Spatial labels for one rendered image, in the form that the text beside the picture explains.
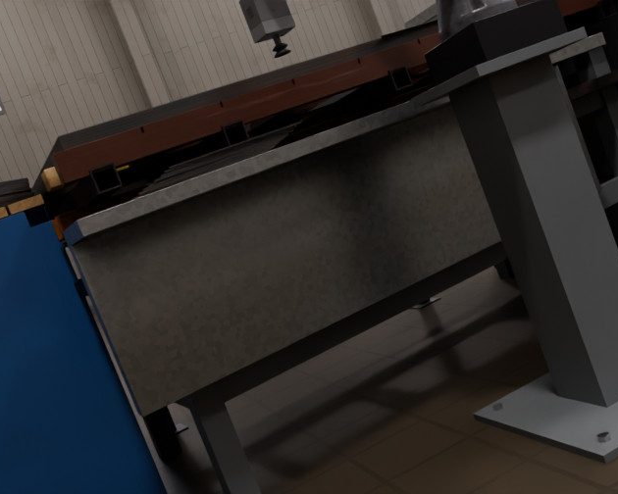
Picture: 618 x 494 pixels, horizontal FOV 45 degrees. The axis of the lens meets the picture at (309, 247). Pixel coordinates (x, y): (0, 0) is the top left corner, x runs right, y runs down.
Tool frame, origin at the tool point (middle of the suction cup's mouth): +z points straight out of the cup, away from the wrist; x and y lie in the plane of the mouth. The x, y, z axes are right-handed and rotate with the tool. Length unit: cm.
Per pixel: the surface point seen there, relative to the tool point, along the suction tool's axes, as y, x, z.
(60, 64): -247, -965, -270
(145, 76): -348, -919, -209
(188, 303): 47, 9, 44
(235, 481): 49, 0, 83
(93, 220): 62, 24, 23
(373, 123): 4.4, 28.7, 23.8
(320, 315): 22, 11, 57
